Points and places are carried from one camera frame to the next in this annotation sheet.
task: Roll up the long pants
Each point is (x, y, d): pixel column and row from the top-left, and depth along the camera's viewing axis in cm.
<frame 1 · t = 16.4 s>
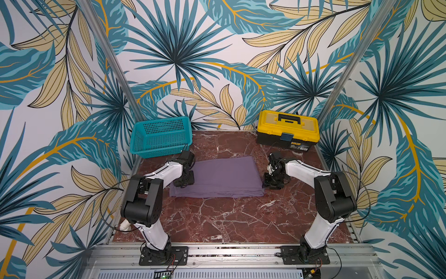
left hand: (185, 183, 93), fingers open
right hand: (266, 185, 94), fingers open
purple long pants: (225, 175, 100), on the table
teal plastic basket: (161, 137, 118), on the table
yellow black toolbox: (288, 130, 102), point 16 cm above the table

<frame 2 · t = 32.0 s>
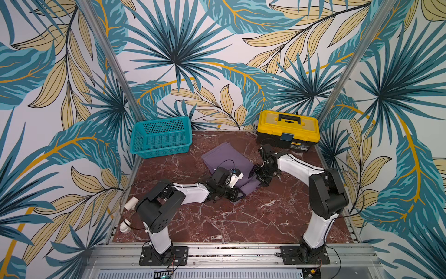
left hand: (242, 197, 86), fingers open
right hand: (252, 178, 92), fingers open
purple long pants: (229, 156, 110), on the table
the other named things where they were.

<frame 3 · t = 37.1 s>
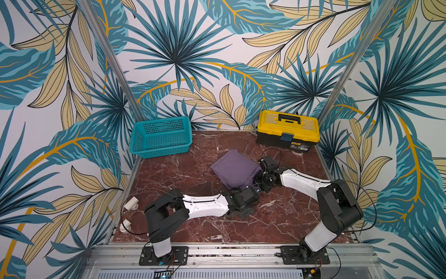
left hand: (240, 200, 86), fingers open
right hand: (252, 182, 92), fingers closed
purple long pants: (234, 170, 100), point 3 cm above the table
the other named things where they were.

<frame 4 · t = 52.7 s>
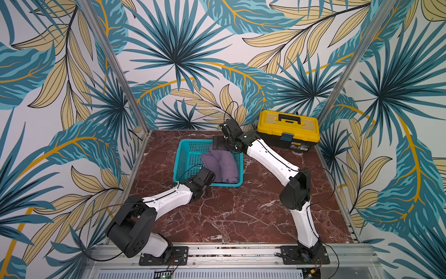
left hand: (200, 179, 90), fingers closed
right hand: (220, 143, 87), fingers open
purple long pants: (223, 164, 92), point 12 cm above the table
teal plastic basket: (188, 160, 102), point 4 cm above the table
the other named things where they were.

